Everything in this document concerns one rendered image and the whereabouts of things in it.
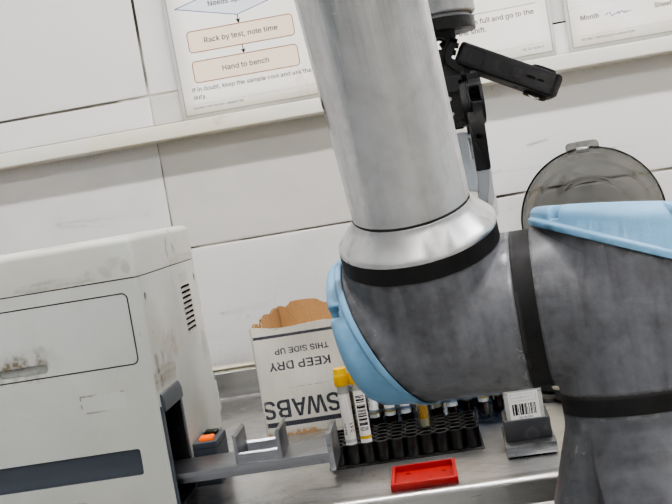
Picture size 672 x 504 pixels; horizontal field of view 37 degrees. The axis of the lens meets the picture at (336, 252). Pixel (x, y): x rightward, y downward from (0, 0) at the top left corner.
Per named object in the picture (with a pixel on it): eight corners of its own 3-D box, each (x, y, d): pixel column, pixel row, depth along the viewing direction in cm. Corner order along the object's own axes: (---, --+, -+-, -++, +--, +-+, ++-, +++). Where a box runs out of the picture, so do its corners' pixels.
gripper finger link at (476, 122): (473, 173, 109) (460, 93, 109) (489, 170, 109) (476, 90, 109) (474, 171, 104) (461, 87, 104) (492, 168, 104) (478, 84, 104)
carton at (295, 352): (263, 439, 135) (244, 328, 135) (289, 395, 164) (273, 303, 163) (447, 412, 133) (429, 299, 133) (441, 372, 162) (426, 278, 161)
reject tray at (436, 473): (391, 493, 102) (390, 485, 102) (392, 473, 109) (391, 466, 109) (458, 483, 102) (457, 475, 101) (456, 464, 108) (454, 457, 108)
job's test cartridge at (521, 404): (510, 440, 109) (501, 383, 109) (508, 430, 114) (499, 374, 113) (548, 435, 108) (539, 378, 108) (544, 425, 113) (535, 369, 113)
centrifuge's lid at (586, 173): (509, 151, 156) (514, 158, 164) (534, 313, 154) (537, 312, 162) (654, 126, 151) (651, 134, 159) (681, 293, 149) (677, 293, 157)
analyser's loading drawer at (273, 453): (147, 497, 108) (138, 450, 108) (162, 479, 115) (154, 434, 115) (336, 470, 107) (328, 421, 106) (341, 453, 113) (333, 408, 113)
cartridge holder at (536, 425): (507, 460, 107) (501, 426, 107) (503, 438, 116) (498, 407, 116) (558, 453, 106) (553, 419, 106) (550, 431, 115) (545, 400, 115)
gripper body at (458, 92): (412, 143, 113) (395, 35, 113) (489, 130, 112) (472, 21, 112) (411, 140, 106) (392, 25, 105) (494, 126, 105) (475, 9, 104)
